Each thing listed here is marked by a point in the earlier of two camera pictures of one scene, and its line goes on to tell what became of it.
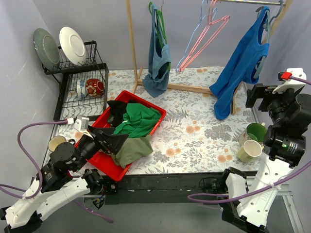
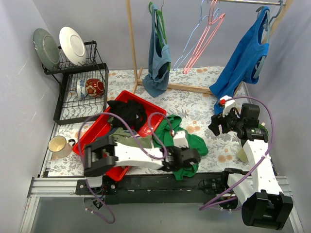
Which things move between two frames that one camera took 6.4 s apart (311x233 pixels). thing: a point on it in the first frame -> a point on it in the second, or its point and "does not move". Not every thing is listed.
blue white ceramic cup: [81, 89] does not move
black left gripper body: [101, 139] -> [192, 157]
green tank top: [139, 120] -> [164, 137]
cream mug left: [55, 141] does not move
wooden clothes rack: [269, 37] does not move
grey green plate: [46, 48] does not move
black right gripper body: [254, 94] -> [216, 124]
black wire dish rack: [82, 92] does not move
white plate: [72, 45] does not move
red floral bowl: [94, 87] does not move
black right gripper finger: [257, 91] -> [214, 127]
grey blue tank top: [157, 81] does not move
